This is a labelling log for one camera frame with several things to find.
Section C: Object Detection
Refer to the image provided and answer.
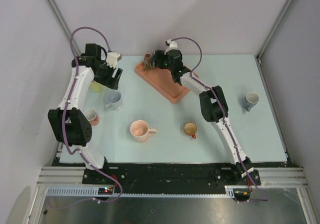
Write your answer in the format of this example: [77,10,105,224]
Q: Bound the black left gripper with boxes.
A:
[92,60,122,90]

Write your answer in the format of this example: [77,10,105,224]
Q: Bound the white-grey mug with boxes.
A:
[105,90,123,111]

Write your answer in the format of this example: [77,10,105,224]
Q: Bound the yellow faceted mug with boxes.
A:
[90,81,104,92]

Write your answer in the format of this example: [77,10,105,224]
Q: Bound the pink mug with handle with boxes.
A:
[84,109,100,126]

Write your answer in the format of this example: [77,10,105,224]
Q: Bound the large peach mug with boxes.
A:
[129,120,157,143]

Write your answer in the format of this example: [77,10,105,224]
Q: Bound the small orange mug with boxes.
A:
[183,122,198,139]

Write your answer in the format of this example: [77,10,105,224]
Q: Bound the grey-blue patterned mug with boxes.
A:
[242,92,260,112]

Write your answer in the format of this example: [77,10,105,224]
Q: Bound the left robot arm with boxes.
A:
[47,43,122,184]

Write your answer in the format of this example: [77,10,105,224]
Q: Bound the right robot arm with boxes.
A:
[150,49,254,185]

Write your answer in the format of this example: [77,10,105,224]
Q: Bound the brown striped mug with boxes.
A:
[142,53,152,71]

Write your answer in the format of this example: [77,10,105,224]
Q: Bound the salmon plastic tray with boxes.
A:
[134,63,190,104]

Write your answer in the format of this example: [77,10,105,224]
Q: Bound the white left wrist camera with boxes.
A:
[106,51,122,69]

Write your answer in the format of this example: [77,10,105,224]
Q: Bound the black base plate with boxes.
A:
[82,163,262,195]

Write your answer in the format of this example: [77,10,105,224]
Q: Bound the aluminium frame rail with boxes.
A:
[37,167,85,187]

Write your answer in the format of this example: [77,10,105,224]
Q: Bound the grey slotted cable duct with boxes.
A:
[47,187,235,198]

